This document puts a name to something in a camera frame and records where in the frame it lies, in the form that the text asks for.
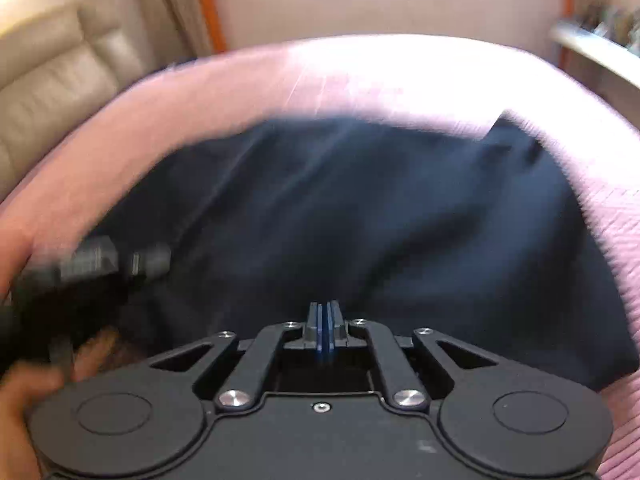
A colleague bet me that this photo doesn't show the row of books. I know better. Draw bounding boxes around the row of books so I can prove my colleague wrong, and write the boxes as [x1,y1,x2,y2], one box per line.
[575,2,640,56]

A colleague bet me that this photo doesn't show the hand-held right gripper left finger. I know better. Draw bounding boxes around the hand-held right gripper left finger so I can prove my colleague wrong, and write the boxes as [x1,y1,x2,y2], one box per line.
[147,301,325,413]

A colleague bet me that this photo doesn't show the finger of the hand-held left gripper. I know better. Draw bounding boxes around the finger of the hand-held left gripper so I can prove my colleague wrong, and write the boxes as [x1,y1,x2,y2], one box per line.
[126,241,173,282]

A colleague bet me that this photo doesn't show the bed with pink bedspread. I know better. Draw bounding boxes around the bed with pink bedspread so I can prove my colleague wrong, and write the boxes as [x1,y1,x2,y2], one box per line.
[0,34,640,480]

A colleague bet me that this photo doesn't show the white wall desk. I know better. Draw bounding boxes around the white wall desk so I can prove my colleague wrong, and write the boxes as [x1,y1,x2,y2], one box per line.
[549,20,640,78]

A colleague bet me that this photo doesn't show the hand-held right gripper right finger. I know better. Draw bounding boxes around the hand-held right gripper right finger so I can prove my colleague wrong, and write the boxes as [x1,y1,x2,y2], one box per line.
[324,301,501,413]

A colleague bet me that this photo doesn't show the beige padded headboard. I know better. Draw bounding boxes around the beige padded headboard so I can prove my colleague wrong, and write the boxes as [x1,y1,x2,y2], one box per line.
[0,0,153,202]

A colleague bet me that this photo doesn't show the dark navy hooded jacket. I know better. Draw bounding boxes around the dark navy hooded jacket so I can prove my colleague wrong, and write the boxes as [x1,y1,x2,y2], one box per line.
[105,109,640,392]

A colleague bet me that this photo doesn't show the person's left hand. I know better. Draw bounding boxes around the person's left hand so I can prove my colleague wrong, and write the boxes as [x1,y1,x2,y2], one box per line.
[0,330,122,480]

